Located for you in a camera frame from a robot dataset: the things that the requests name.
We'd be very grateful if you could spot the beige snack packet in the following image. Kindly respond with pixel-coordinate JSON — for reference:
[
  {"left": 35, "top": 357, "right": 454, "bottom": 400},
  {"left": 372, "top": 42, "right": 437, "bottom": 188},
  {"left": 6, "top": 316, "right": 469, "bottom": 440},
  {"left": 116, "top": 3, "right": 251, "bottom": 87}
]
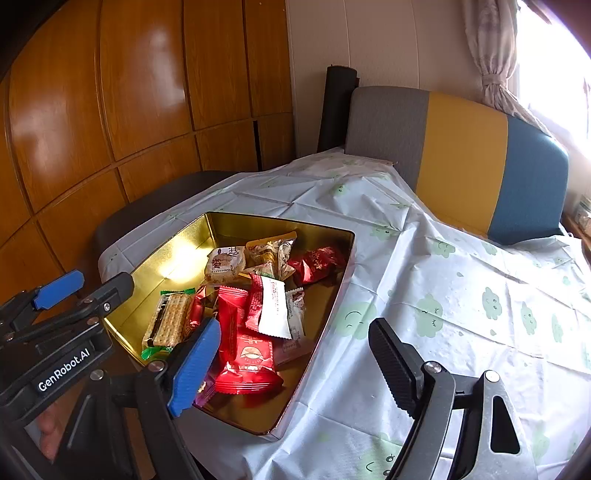
[{"left": 249, "top": 242, "right": 296, "bottom": 280}]

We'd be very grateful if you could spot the wooden window ledge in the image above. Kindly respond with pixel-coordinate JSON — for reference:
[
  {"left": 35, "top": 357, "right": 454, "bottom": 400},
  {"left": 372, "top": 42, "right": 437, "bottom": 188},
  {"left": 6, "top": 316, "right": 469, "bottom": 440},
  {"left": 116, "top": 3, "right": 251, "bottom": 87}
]
[{"left": 561, "top": 217, "right": 591, "bottom": 259}]

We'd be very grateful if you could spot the red and white snack packet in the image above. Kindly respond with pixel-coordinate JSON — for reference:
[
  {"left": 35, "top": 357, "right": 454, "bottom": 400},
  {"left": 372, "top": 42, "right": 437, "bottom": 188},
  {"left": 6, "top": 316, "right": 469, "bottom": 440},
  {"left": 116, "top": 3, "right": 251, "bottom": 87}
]
[{"left": 245, "top": 273, "right": 294, "bottom": 340}]

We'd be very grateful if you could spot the round pastry packet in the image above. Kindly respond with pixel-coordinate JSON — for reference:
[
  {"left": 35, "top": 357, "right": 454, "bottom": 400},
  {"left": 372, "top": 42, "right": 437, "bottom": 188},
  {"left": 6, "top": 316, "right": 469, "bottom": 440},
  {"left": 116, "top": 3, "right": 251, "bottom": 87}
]
[{"left": 204, "top": 246, "right": 247, "bottom": 283}]

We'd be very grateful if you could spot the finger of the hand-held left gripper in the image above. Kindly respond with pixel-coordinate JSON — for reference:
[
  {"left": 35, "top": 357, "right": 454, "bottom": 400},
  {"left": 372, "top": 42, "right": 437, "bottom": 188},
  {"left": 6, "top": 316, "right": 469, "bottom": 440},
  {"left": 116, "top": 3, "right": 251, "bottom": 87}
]
[
  {"left": 0, "top": 270, "right": 86, "bottom": 330},
  {"left": 0, "top": 272, "right": 136, "bottom": 356}
]

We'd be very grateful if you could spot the green-ended cracker packet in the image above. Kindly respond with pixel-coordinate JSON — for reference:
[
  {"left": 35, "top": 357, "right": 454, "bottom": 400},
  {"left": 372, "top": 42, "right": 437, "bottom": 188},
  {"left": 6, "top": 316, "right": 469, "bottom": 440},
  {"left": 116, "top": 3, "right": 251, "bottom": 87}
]
[{"left": 141, "top": 288, "right": 195, "bottom": 361}]

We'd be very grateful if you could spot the grey yellow blue chair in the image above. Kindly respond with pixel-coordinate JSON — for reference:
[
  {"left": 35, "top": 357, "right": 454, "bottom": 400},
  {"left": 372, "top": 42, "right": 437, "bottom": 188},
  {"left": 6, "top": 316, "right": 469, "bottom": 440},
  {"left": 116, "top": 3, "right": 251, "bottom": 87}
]
[{"left": 344, "top": 86, "right": 570, "bottom": 245}]

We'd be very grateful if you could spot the black rolled mat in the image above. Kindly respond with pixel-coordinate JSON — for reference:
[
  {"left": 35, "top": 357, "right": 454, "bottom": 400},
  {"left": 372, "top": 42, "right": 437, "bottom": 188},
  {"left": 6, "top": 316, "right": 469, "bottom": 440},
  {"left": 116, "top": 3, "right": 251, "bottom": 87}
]
[{"left": 316, "top": 65, "right": 360, "bottom": 153}]

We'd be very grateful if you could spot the dark brown chair seat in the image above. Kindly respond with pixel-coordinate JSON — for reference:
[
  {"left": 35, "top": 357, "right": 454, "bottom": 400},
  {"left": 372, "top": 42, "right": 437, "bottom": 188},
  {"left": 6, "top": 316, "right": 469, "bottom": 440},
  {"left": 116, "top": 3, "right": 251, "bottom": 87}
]
[{"left": 92, "top": 171, "right": 236, "bottom": 264}]

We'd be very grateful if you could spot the purple snack packet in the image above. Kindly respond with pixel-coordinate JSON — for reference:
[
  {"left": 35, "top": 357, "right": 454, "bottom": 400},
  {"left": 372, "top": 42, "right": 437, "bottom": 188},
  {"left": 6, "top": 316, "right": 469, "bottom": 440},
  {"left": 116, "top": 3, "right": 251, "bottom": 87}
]
[{"left": 194, "top": 369, "right": 218, "bottom": 407}]

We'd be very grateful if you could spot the wooden wardrobe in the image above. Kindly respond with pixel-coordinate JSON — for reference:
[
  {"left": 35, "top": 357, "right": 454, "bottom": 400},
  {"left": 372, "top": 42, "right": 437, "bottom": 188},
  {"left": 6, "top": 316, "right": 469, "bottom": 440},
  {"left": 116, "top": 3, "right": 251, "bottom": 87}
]
[{"left": 0, "top": 0, "right": 296, "bottom": 305}]

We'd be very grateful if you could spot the floral curtain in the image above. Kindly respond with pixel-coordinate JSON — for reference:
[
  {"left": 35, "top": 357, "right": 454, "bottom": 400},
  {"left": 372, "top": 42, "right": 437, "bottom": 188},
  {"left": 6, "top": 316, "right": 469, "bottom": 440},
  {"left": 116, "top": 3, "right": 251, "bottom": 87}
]
[{"left": 462, "top": 0, "right": 550, "bottom": 134}]

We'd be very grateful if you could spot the bright window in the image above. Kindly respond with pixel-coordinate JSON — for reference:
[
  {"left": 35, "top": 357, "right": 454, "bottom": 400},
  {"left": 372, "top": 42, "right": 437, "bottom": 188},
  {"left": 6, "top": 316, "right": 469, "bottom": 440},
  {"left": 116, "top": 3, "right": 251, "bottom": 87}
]
[{"left": 512, "top": 0, "right": 591, "bottom": 144}]

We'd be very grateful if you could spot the small red snack packet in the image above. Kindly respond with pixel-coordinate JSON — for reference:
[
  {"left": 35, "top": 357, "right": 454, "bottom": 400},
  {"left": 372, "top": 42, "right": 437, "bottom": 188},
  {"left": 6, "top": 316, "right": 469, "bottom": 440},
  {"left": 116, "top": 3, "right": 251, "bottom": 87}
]
[{"left": 185, "top": 285, "right": 208, "bottom": 337}]

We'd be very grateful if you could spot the person's left hand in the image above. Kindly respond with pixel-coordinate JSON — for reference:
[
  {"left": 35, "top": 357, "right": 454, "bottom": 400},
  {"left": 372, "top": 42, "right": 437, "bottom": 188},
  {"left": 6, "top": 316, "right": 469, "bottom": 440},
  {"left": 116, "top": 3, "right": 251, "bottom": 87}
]
[{"left": 25, "top": 401, "right": 70, "bottom": 462}]

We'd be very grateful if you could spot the white green-printed tablecloth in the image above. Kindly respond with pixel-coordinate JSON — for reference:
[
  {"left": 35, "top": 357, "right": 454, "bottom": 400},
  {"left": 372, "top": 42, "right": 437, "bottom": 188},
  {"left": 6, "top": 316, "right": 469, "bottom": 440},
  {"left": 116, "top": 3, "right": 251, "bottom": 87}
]
[{"left": 97, "top": 148, "right": 591, "bottom": 480}]

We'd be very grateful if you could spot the yellow orange snack packet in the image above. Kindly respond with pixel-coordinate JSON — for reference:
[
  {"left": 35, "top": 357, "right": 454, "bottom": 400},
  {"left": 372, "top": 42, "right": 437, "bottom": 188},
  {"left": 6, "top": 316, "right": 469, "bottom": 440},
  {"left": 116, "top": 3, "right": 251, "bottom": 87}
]
[{"left": 245, "top": 232, "right": 297, "bottom": 268}]

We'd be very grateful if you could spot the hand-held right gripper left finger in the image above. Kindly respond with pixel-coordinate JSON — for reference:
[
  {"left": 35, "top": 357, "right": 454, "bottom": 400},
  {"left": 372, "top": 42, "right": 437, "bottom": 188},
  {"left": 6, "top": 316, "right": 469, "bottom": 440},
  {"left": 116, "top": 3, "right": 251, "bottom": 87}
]
[{"left": 55, "top": 318, "right": 222, "bottom": 480}]

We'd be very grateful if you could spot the gold metal tin box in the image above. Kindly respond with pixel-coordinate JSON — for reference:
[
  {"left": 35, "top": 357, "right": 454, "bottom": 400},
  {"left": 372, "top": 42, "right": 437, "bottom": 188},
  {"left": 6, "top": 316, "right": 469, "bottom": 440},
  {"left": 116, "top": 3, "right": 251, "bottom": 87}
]
[{"left": 100, "top": 211, "right": 356, "bottom": 437}]

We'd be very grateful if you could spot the long red snack packet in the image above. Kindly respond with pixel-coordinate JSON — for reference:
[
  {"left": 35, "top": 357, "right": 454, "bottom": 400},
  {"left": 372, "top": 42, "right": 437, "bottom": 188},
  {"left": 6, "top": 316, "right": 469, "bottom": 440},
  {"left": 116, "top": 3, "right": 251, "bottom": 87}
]
[{"left": 215, "top": 285, "right": 283, "bottom": 395}]

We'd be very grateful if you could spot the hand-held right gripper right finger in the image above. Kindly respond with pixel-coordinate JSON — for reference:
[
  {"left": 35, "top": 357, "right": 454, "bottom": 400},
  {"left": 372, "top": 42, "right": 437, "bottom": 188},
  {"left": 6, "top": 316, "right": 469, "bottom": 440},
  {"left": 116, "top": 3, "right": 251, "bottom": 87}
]
[{"left": 368, "top": 318, "right": 539, "bottom": 480}]

